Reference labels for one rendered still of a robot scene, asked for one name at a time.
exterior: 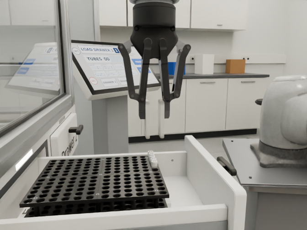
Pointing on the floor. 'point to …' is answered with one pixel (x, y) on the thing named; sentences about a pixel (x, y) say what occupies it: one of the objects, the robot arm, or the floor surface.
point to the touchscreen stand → (110, 125)
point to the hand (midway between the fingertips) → (154, 118)
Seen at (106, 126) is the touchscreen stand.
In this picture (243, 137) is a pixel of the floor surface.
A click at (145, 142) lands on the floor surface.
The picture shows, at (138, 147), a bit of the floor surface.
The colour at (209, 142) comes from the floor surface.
